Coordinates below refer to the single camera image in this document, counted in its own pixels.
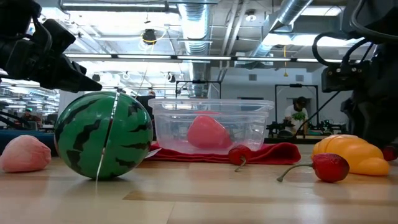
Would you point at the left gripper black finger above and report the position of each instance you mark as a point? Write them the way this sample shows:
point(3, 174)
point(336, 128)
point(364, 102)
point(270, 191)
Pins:
point(74, 81)
point(80, 69)

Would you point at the orange ridged toy fruit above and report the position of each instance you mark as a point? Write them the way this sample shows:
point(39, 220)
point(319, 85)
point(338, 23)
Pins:
point(351, 154)

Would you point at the green striped watermelon ball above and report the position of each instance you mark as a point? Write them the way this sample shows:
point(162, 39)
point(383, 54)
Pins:
point(87, 137)

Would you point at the pink toy peach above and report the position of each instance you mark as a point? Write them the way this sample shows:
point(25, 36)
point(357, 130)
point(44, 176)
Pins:
point(25, 154)

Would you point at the large red strawberry green stem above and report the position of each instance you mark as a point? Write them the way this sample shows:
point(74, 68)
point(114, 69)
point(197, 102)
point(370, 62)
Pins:
point(208, 133)

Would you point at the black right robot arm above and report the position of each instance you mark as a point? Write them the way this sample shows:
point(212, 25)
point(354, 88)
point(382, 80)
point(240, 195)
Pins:
point(376, 18)

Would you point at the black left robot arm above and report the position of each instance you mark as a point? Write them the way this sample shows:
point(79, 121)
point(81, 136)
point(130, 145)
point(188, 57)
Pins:
point(15, 12)

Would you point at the person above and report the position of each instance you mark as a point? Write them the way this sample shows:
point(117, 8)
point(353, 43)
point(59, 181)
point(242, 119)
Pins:
point(151, 93)
point(290, 112)
point(29, 117)

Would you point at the dark blue cloth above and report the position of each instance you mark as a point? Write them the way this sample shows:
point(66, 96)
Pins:
point(43, 136)

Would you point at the black background monitors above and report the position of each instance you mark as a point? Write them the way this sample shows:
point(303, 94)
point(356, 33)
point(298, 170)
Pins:
point(144, 104)

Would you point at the black ceiling-hung device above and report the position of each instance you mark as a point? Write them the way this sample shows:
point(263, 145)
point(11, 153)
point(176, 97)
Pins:
point(149, 36)

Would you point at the green background potted plant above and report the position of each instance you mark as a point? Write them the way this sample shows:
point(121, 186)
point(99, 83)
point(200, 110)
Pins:
point(299, 116)

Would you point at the black background robot arms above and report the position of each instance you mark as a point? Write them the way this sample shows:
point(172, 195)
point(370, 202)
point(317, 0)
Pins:
point(280, 126)

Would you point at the white paper tag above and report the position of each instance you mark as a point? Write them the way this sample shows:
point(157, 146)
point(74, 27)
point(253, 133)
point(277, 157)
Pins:
point(153, 153)

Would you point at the red cloth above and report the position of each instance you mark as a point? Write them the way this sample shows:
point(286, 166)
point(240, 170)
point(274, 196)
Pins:
point(273, 154)

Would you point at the long ceiling light bar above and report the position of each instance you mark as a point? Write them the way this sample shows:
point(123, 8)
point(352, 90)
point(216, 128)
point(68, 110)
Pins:
point(202, 58)

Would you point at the clear plastic container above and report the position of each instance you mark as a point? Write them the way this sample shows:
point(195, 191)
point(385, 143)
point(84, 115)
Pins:
point(248, 124)

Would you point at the white ceiling sensor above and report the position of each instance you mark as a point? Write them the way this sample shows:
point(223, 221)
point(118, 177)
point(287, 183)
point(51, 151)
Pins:
point(250, 17)

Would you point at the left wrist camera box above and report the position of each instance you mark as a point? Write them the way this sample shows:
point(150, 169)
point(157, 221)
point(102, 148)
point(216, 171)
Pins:
point(57, 34)

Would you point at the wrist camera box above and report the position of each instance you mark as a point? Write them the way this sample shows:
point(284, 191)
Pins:
point(345, 77)
point(57, 34)

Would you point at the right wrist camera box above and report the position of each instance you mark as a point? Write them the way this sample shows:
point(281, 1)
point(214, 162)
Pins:
point(345, 77)

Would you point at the grey wall vent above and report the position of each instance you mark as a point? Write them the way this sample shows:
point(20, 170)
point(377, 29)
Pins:
point(299, 78)
point(252, 77)

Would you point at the tall black frame stand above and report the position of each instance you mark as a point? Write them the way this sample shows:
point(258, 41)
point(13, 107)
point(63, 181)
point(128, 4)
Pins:
point(295, 85)

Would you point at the silver ribbed ceiling duct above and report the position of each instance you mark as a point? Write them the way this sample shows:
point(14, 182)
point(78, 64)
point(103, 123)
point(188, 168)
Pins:
point(194, 25)

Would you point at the silver slanted ceiling duct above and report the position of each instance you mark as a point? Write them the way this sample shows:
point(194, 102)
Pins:
point(292, 11)

